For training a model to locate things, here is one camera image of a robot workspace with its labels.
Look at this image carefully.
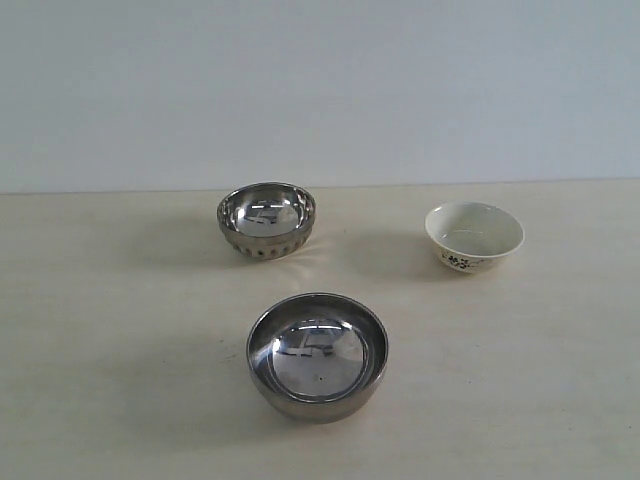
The patterned steel bowl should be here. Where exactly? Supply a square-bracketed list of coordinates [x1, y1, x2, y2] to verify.
[216, 182, 316, 260]

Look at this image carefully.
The large plain steel bowl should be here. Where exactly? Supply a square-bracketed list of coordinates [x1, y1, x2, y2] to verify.
[245, 292, 389, 424]

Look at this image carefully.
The white floral ceramic bowl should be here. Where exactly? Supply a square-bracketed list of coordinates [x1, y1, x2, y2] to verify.
[424, 201, 525, 274]

